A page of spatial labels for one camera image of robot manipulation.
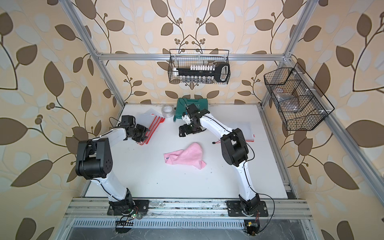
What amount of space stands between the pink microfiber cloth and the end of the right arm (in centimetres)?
11

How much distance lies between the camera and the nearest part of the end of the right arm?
73cm

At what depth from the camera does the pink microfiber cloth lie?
86 cm
